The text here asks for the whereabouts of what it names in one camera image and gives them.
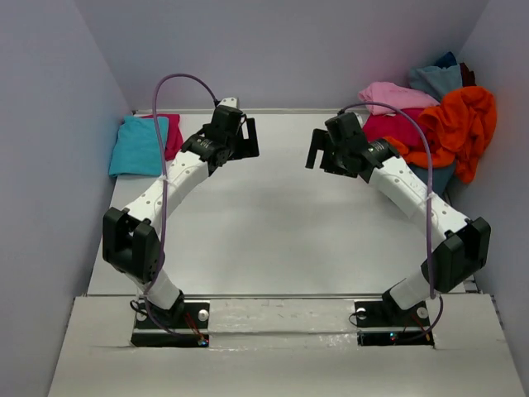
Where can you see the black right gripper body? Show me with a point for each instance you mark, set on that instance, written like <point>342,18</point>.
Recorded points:
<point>341,154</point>

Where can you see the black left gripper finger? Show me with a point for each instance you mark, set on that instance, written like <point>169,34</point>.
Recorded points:
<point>250,145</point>
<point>236,150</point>

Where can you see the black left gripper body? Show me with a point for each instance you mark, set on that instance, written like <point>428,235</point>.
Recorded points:
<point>229,145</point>

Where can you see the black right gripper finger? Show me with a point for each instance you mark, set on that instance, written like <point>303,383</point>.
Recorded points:
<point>319,138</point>
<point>328,162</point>

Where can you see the light pink t-shirt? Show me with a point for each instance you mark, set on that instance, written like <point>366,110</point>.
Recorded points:
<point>396,96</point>

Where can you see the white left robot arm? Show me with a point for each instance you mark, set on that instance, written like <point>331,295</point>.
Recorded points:
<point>133,238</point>

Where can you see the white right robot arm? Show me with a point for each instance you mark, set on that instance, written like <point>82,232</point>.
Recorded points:
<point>457,246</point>

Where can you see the folded magenta t-shirt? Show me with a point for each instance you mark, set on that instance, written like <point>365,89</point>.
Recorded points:
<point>170,133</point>

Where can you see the crumpled magenta t-shirt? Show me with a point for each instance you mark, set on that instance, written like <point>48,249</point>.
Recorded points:
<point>392,125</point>

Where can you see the folded turquoise t-shirt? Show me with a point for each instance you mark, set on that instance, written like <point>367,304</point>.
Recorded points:
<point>137,150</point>

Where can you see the grey-blue t-shirt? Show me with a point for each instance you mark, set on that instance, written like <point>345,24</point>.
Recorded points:
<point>435,81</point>

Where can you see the crumpled orange t-shirt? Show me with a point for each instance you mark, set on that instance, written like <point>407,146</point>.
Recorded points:
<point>460,129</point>

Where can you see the dark blue t-shirt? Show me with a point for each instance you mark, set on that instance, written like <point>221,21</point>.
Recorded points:
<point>446,61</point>

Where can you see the maroon t-shirt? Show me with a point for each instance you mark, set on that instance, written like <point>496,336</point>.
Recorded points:
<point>467,76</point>

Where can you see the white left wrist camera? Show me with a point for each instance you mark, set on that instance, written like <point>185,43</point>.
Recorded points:
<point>231,102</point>

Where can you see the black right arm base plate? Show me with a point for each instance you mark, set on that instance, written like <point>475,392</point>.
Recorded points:
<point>375,328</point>

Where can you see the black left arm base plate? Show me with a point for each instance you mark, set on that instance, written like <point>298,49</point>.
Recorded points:
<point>188,330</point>

